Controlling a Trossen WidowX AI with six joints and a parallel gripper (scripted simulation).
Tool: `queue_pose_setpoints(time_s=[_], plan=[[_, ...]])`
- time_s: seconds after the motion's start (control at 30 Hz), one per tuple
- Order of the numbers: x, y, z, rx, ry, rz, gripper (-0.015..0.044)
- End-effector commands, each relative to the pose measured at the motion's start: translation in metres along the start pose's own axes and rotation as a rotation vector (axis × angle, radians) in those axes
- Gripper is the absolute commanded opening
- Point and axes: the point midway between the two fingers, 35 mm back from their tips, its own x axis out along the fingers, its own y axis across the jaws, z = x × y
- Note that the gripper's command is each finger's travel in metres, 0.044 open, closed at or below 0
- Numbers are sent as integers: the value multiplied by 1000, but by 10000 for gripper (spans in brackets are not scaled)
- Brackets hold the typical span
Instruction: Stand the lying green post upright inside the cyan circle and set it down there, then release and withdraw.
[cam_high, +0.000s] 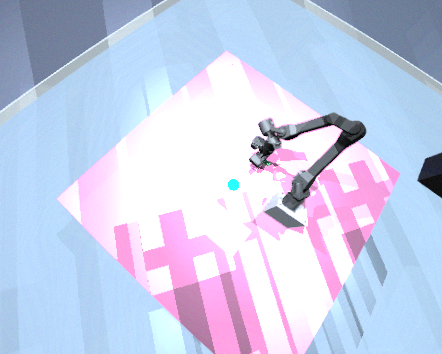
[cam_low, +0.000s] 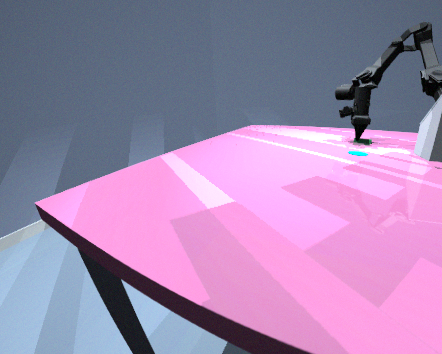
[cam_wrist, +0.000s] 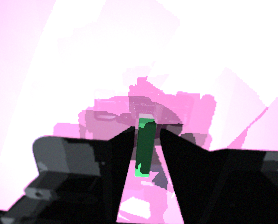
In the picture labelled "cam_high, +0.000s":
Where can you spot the cyan circle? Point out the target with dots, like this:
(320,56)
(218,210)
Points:
(233,184)

